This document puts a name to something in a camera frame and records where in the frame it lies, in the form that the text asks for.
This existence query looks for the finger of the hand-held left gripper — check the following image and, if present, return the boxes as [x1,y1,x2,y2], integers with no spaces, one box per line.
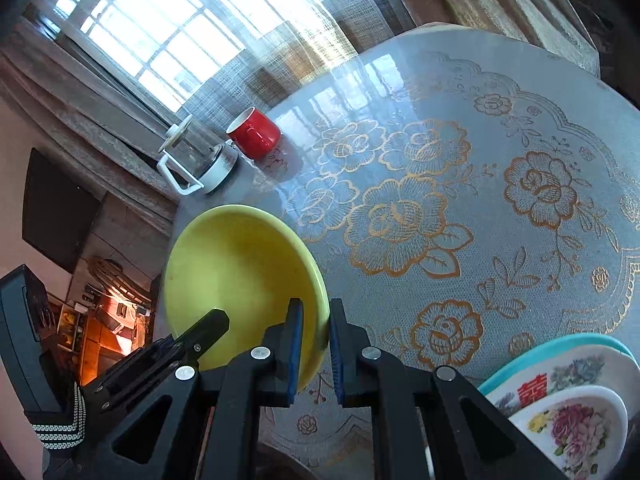
[145,309,231,368]

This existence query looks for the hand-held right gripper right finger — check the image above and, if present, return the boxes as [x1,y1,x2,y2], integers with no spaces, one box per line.
[327,299,568,480]

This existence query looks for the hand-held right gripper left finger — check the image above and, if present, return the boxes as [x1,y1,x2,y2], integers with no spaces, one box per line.
[75,297,306,480]

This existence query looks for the yellow bowl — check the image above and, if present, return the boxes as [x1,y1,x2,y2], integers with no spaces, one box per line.
[162,204,331,395]

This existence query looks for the large white plate red characters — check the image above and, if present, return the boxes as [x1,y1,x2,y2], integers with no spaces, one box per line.
[485,345,638,421]

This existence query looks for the teal round plate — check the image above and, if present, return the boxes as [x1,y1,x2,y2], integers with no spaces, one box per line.
[477,332,636,396]

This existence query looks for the white plate pink flowers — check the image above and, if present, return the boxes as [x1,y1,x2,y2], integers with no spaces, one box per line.
[510,385,628,480]

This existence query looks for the wooden television cabinet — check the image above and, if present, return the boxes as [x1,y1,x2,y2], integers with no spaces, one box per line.
[45,255,156,381]

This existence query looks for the grey floral lace tablecloth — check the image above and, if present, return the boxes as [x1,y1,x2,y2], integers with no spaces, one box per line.
[150,22,640,480]

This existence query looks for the red mug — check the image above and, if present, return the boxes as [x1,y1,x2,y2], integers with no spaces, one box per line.
[226,107,282,161]

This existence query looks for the beige heavy curtain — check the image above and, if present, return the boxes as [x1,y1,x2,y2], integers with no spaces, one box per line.
[0,25,181,231]
[415,0,601,76]

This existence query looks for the barred window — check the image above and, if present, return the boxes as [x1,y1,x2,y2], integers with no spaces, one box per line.
[50,0,361,111]

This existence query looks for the sheer white curtain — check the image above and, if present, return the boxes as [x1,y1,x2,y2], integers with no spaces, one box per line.
[30,0,416,136]

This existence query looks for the black wall television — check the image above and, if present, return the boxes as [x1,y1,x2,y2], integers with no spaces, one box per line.
[22,147,103,273]

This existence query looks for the glass kettle white handle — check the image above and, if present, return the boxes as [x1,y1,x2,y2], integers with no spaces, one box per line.
[156,115,236,196]

